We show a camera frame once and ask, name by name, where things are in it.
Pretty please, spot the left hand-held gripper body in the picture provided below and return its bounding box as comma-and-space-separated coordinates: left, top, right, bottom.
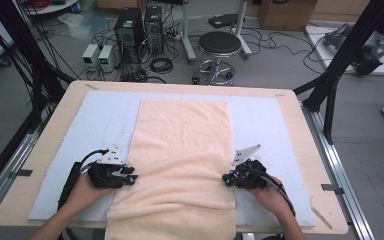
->
87, 143, 129, 189

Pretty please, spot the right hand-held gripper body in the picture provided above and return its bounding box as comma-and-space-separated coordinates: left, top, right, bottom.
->
231, 143, 270, 190

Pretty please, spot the cream terry towel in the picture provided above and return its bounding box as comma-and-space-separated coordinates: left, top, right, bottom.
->
104, 97, 237, 240

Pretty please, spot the person's left hand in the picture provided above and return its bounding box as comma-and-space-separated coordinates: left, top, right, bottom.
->
67, 172, 114, 214

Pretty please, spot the person's right hand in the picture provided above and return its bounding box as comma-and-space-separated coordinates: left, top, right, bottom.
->
246, 176, 293, 219

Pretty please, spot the white grid mat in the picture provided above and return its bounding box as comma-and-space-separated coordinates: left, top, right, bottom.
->
28, 90, 317, 228

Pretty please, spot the thin wooden strip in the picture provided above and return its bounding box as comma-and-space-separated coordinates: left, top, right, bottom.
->
309, 204, 334, 231

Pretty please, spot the white power supply box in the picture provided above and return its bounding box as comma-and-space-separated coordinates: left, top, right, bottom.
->
97, 44, 120, 73
81, 43, 101, 70

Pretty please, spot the black round stool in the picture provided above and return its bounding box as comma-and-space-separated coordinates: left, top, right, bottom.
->
191, 31, 243, 86

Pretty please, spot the large black computer tower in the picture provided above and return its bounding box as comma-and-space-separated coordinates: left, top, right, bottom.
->
113, 7, 145, 65

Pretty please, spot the white desk leg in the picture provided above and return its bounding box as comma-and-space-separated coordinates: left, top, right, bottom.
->
180, 0, 198, 65
232, 0, 253, 60

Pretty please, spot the slim black computer tower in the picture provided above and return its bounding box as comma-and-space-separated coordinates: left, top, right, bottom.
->
143, 5, 165, 55

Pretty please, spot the clear plastic bag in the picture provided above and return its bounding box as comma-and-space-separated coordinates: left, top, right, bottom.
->
57, 12, 98, 40

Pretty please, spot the flat black floor device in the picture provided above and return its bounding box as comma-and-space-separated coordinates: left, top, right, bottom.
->
207, 13, 245, 30

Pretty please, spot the brown cardboard box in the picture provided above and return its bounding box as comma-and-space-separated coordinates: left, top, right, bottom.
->
257, 0, 319, 32

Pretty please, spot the grey machine on board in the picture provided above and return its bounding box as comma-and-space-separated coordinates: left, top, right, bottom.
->
322, 22, 384, 76

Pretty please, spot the round white table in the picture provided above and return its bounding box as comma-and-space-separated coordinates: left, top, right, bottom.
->
22, 0, 82, 16

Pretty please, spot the aluminium table rail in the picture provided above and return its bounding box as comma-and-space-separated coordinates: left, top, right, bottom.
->
0, 133, 38, 229
300, 102, 377, 240

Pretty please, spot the coiled black cable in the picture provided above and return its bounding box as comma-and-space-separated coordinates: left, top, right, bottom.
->
149, 56, 175, 75

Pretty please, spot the black frame with cable bundle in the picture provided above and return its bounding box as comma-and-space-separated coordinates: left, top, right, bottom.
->
0, 0, 76, 134

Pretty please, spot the black metal frame strut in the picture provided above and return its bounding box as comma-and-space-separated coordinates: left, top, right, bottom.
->
292, 0, 384, 145

